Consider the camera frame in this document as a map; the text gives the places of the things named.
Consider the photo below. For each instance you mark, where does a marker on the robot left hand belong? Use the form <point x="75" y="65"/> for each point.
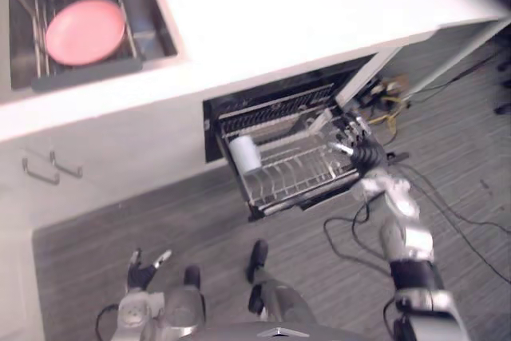
<point x="139" y="273"/>

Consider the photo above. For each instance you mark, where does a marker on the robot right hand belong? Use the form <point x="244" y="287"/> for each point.
<point x="365" y="149"/>

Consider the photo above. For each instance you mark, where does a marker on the pale blue cup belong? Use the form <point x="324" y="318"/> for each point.
<point x="248" y="154"/>

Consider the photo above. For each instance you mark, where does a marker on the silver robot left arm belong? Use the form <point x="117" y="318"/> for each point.
<point x="135" y="315"/>

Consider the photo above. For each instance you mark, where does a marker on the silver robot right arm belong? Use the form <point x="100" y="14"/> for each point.
<point x="407" y="245"/>

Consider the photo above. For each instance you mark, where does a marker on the black dishwasher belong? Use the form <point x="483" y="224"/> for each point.
<point x="279" y="141"/>

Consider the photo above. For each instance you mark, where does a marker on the grey sink drying rack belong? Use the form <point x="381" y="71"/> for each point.
<point x="80" y="33"/>

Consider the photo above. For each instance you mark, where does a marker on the stainless steel sink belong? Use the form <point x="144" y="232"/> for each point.
<point x="85" y="25"/>

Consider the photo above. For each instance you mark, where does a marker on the robot left leg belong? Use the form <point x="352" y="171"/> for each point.
<point x="185" y="305"/>

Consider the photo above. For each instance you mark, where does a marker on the robot leg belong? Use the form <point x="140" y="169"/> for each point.
<point x="185" y="305"/>
<point x="271" y="289"/>

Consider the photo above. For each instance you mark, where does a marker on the white kitchen cabinet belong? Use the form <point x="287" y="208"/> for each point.
<point x="100" y="149"/>

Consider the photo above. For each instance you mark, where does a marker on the robot right leg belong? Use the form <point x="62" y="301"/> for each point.
<point x="271" y="289"/>

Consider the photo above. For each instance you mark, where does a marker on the silver robot torso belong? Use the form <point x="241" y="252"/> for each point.
<point x="275" y="331"/>

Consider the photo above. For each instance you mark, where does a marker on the pink plate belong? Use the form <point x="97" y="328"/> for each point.
<point x="85" y="32"/>

